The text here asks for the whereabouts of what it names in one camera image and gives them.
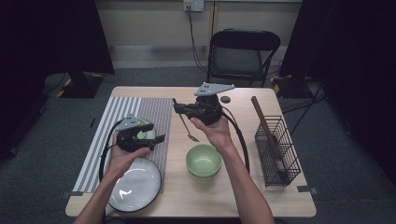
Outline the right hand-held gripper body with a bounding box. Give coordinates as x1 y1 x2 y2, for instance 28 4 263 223
186 81 236 127

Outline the black floor cable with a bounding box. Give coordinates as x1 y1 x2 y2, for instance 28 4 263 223
279 78 327 136

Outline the black folding chair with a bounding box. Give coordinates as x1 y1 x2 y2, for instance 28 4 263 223
205 28 282 89

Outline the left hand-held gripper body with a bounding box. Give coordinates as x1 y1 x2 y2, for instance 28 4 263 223
115 113 157 153

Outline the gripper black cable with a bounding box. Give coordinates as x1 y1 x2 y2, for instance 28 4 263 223
98 119 125 185
220 105 251 175

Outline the black wire basket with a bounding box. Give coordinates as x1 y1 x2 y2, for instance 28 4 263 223
254 115 302 188

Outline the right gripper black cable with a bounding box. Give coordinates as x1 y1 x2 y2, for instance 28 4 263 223
220 105 251 175

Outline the metal spoon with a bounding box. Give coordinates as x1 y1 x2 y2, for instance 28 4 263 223
172 98 201 144
272 133 286 174

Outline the black stand base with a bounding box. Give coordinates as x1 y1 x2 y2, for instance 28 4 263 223
56 70 105 100
270 74 316 100

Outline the person's left hand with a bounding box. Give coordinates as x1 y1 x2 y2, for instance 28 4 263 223
106 132 151 182

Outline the pale wall conduit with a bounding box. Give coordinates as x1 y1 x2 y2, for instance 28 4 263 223
210 1 218 57

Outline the white wall socket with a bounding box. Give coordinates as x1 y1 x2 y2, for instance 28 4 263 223
182 0 205 13

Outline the grey tape strip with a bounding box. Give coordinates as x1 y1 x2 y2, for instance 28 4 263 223
297 185 319 196
60 190 84 200

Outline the black curtain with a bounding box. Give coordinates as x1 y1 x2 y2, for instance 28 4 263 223
279 0 396 178
0 0 116 158

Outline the black socket cable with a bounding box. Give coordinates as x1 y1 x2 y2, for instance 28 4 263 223
186 5 209 75

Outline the grey striped placemat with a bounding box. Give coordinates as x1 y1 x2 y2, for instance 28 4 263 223
72 96 174 194

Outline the person's right hand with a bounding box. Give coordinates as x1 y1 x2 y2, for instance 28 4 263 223
190 116 236 155

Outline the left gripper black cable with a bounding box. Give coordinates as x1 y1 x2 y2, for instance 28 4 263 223
98 119 125 185

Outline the green ceramic bowl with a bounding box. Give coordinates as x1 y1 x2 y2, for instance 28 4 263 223
185 144 223 178
187 169 220 181
135 118 149 140

